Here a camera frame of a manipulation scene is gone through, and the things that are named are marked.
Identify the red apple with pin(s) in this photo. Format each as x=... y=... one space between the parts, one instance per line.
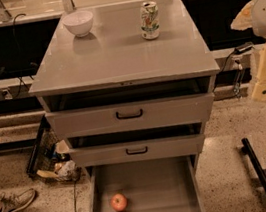
x=119 y=202

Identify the grey drawer cabinet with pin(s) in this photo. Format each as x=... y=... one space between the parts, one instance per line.
x=114 y=65

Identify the grey top drawer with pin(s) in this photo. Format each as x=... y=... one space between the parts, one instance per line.
x=156 y=113

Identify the grey open bottom drawer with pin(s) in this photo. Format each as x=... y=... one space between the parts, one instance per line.
x=157 y=185

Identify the grey middle drawer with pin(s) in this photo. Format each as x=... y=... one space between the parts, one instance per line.
x=157 y=148

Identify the black power adapter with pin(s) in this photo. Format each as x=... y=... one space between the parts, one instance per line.
x=243 y=48

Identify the black metal bar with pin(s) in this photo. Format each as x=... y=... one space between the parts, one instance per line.
x=247 y=149

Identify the green white soda can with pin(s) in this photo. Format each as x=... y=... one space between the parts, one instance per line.
x=149 y=20

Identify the white bowl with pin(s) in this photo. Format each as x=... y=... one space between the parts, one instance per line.
x=79 y=23

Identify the grey sneaker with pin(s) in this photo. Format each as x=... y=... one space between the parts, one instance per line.
x=16 y=203

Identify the black top drawer handle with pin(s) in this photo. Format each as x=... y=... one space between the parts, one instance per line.
x=120 y=116

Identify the black drawer handle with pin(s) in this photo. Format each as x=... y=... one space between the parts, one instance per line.
x=120 y=116
x=136 y=151

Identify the black middle drawer handle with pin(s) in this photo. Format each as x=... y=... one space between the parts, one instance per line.
x=136 y=151

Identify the wire basket with trash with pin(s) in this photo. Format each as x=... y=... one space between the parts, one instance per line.
x=48 y=164

